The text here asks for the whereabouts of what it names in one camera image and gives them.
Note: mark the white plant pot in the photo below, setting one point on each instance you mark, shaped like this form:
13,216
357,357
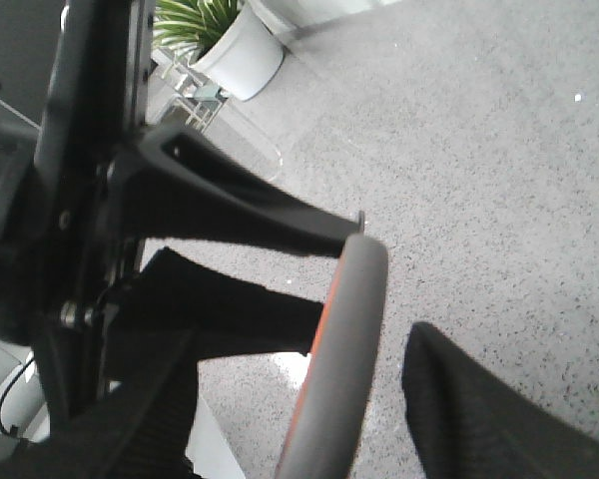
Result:
246,57

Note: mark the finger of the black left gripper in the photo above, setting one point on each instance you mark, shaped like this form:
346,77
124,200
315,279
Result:
226,316
169,182

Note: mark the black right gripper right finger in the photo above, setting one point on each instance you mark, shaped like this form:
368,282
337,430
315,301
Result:
466,423

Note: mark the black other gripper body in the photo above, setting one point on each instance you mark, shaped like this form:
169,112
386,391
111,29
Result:
59,249

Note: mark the grey and orange scissors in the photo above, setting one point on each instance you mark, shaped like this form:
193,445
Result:
324,433

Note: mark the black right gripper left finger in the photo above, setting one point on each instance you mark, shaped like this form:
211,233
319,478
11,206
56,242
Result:
141,430

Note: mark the green potted plant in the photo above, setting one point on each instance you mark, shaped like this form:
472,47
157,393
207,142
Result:
190,28

